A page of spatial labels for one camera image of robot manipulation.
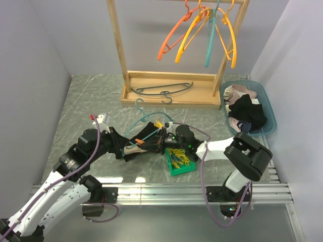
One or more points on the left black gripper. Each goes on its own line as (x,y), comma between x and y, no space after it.
(116,139)

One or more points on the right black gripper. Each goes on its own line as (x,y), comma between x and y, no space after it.
(163,135)

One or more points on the yellow clothespin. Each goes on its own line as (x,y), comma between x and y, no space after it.
(158,124)

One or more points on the black underwear back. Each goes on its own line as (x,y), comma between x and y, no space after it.
(149,134)

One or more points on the black underwear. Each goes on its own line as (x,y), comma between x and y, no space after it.
(244,110)
(149,134)

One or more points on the teal hanger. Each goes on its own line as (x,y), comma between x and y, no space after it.
(163,90)
(145,117)
(211,33)

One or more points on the black underwear front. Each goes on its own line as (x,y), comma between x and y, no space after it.
(244,110)

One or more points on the white underwear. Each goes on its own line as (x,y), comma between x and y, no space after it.
(255,101)

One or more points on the orange clothes hanger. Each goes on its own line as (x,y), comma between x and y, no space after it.
(166,47)

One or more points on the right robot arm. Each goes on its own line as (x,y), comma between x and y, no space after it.
(249,157)

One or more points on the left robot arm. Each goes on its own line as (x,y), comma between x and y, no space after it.
(66,184)

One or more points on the navy underwear in basket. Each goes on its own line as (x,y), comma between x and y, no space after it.
(247,127)

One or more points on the beige underwear in basket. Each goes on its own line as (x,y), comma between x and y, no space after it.
(233,92)

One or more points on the yellow hanger left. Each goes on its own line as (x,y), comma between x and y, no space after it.
(190,34)

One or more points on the yellow hanger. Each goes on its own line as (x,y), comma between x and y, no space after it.
(230,49)
(190,34)

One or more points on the yellow hanger right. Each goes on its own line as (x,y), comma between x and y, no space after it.
(230,49)

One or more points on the yellow clothespins in bin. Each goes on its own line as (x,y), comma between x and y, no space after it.
(178,158)

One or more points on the green plastic bin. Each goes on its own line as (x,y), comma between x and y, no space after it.
(183,170)

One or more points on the wooden clothes rack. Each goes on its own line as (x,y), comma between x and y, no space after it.
(205,91)

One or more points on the teal laundry basket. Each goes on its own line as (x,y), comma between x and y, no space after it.
(271,124)

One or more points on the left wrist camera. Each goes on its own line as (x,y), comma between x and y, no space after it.
(103,122)

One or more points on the aluminium mounting rail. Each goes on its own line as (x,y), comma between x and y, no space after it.
(177,212)

